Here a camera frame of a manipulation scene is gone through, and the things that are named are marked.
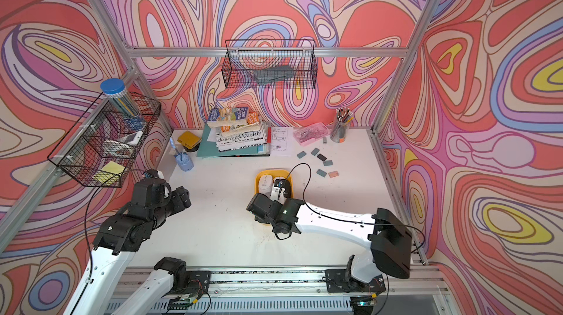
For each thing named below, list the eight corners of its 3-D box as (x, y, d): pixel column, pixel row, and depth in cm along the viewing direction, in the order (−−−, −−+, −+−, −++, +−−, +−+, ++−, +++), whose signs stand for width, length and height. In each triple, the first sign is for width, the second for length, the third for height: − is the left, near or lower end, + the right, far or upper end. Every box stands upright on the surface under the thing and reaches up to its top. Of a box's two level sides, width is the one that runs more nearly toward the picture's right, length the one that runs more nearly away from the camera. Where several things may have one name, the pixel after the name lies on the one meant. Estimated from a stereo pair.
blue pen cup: (180, 171, 104) (173, 159, 97) (183, 163, 107) (176, 151, 100) (191, 171, 104) (185, 159, 97) (194, 163, 107) (188, 151, 100)
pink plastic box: (299, 147, 115) (299, 144, 113) (291, 131, 122) (291, 128, 121) (332, 138, 119) (332, 136, 117) (322, 123, 126) (322, 121, 125)
